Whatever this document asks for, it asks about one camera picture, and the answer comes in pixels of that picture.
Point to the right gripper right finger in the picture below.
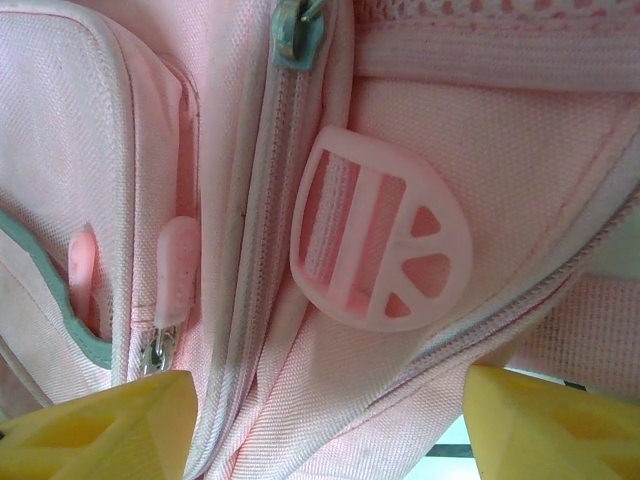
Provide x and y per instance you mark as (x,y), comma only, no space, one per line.
(550,430)

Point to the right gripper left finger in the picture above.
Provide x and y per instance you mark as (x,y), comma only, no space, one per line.
(100,430)

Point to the pink backpack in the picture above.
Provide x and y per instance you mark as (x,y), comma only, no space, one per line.
(450,150)

